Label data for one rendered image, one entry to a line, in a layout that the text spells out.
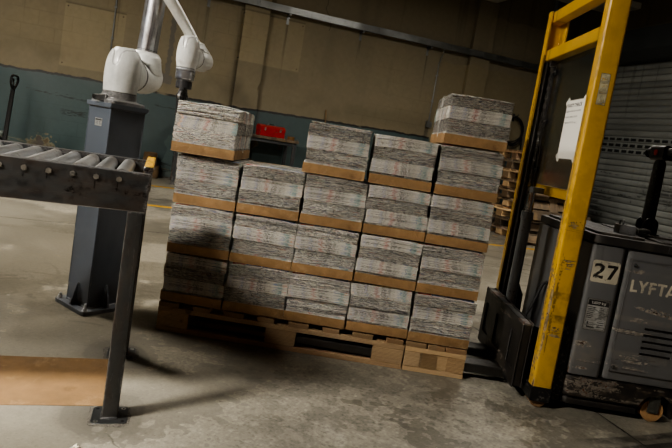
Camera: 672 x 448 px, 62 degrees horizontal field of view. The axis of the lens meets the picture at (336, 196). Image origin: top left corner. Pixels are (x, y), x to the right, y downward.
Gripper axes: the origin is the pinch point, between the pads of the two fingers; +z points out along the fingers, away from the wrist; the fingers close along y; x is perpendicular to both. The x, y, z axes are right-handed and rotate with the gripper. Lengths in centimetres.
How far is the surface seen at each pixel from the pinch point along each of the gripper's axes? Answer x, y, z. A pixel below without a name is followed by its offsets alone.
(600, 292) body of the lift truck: -199, -34, 42
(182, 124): -7.9, -20.8, 0.2
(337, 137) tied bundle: -77, -18, -5
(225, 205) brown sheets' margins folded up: -31.6, -18.8, 33.2
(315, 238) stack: -74, -19, 41
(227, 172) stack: -30.4, -19.0, 18.2
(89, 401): -9, -91, 96
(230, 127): -29.2, -21.1, -2.0
